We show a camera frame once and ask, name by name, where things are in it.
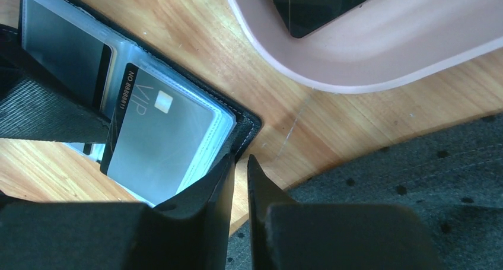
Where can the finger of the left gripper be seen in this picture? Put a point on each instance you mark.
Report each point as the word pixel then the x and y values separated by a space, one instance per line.
pixel 36 106

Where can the dark grey dotted cloth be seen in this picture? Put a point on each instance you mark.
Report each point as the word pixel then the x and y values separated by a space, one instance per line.
pixel 452 179

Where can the pink oval tray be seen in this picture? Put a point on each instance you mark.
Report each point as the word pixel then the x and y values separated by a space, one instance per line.
pixel 376 46

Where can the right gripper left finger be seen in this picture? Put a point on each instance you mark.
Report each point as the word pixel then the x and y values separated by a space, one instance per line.
pixel 188 231

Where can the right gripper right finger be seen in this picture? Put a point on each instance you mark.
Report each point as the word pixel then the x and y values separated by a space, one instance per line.
pixel 286 234

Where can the black credit card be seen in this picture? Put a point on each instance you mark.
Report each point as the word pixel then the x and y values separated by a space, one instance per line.
pixel 76 58

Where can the black leather card holder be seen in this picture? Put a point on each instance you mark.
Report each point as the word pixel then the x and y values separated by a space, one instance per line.
pixel 129 48

